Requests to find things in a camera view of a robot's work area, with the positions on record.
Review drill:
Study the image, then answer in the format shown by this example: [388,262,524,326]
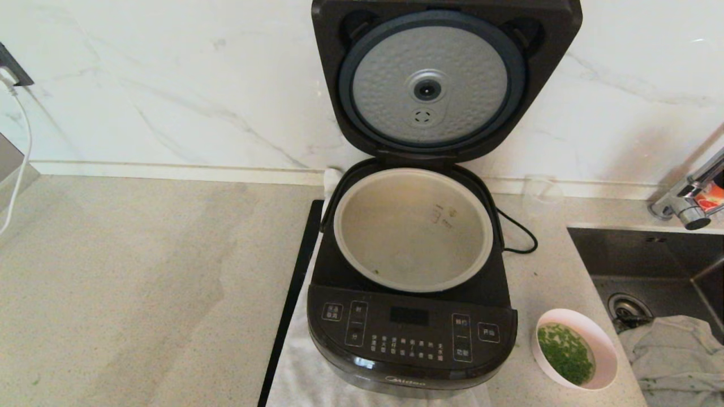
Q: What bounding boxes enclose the green grains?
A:
[537,323,596,387]

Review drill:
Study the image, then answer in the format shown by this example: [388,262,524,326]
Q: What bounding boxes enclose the beige inner cooking pot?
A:
[333,168,494,293]

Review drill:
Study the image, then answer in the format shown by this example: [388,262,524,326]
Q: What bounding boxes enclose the dish soap bottle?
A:
[695,182,724,214]

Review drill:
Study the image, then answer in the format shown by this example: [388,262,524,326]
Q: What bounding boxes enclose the white cable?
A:
[0,76,32,235]

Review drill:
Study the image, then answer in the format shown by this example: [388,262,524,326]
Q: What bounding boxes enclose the long black flat strip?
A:
[257,199,324,407]

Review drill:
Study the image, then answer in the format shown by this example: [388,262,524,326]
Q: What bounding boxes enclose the chrome sink faucet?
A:
[649,148,724,231]

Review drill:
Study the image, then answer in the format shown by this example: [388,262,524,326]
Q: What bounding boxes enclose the black rice cooker lid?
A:
[311,0,583,164]

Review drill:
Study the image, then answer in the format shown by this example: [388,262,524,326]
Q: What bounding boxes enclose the pink plastic bowl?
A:
[532,308,619,392]

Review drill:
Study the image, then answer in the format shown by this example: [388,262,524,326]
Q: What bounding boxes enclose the black Midea rice cooker base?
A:
[307,158,519,399]

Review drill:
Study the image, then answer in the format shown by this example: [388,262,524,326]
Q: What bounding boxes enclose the black wall socket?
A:
[0,42,33,87]

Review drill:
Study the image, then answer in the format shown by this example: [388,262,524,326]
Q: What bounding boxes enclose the stainless steel sink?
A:
[567,226,724,407]

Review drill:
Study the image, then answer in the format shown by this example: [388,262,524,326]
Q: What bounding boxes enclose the black power cord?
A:
[497,208,538,255]

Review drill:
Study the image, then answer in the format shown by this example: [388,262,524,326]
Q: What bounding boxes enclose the metal sink drain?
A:
[609,292,654,328]

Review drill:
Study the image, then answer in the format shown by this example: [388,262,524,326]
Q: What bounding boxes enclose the grey box-shaped appliance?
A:
[0,134,40,213]

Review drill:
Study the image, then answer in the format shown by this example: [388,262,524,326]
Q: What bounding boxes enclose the white terry towel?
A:
[266,167,493,407]

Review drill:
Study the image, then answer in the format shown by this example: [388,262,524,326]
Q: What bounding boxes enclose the crumpled grey cloth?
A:
[618,315,724,407]

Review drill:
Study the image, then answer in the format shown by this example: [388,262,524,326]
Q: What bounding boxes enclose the clear plastic cup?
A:
[522,174,566,218]

